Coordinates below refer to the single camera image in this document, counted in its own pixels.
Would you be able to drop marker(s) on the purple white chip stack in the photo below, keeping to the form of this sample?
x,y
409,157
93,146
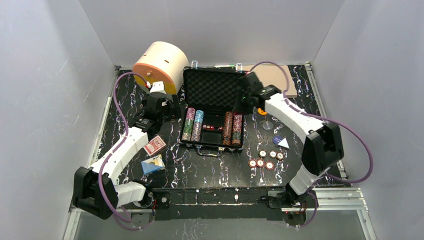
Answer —
x,y
190,113

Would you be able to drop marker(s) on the yellow big blind button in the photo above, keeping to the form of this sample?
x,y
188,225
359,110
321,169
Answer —
x,y
261,112

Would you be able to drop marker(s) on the blue small blind button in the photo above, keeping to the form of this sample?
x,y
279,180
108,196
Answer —
x,y
277,140

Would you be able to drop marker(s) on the loose red white chip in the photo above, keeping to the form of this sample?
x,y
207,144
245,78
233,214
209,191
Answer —
x,y
272,154
260,163
269,165
252,163
262,153
280,156

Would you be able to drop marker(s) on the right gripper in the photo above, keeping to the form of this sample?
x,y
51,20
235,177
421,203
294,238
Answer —
x,y
244,103

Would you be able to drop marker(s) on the blue green chip stack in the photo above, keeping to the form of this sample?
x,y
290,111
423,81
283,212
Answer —
x,y
236,139

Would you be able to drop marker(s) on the black poker set case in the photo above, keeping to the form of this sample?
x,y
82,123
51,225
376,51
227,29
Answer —
x,y
212,90

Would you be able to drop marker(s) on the tan flat board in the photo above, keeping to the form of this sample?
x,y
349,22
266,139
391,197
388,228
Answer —
x,y
270,74

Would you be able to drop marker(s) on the white triangular card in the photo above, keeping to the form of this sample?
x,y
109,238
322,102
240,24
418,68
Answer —
x,y
284,144

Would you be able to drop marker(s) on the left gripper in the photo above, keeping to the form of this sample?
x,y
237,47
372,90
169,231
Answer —
x,y
156,100

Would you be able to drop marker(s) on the blue playing card deck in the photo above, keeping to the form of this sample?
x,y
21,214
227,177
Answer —
x,y
152,165

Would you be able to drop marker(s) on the light blue chip stack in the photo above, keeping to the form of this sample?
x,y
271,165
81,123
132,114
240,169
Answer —
x,y
199,116

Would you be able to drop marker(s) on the cream cylinder with orange face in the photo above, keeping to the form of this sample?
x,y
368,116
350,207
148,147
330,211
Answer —
x,y
162,61

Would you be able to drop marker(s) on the dark green chip stack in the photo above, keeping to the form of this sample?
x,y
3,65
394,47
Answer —
x,y
187,130

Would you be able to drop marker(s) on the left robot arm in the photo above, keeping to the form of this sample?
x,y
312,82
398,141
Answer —
x,y
95,188

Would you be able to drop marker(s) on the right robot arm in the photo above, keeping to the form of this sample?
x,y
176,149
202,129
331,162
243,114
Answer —
x,y
322,140

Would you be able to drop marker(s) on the red playing card deck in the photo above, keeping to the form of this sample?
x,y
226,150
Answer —
x,y
154,146

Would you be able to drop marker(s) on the red white chip stack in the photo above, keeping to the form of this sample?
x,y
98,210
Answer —
x,y
237,123

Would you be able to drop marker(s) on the orange black chip stack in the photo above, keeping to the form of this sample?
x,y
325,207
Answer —
x,y
227,128

